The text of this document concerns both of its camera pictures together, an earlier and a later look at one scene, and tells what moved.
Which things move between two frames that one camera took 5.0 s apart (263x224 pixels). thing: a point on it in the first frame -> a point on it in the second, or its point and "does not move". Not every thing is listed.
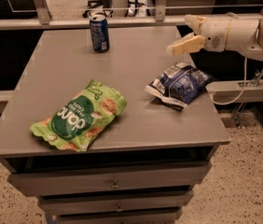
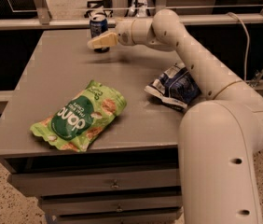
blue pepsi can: [100, 34] does not move
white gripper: [215, 34] -> [123, 32]
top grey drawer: [85, 181] does not move
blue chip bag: [178, 84] does not move
